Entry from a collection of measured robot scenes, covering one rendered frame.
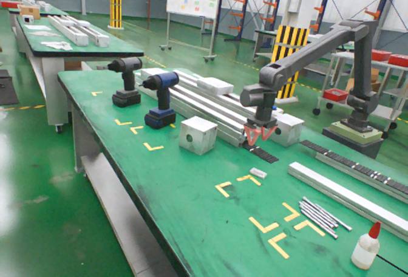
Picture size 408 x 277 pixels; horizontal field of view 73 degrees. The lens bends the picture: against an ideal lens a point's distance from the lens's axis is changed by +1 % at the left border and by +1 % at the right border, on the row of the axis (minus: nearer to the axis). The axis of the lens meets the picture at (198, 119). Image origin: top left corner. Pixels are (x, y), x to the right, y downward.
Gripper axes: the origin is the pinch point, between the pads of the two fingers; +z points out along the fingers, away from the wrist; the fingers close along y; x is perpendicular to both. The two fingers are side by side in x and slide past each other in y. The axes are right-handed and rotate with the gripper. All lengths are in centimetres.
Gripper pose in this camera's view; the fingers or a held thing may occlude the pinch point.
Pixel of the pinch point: (257, 140)
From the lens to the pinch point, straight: 105.8
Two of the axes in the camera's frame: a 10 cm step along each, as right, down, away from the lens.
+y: -7.6, 1.8, -6.3
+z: -1.1, 9.1, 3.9
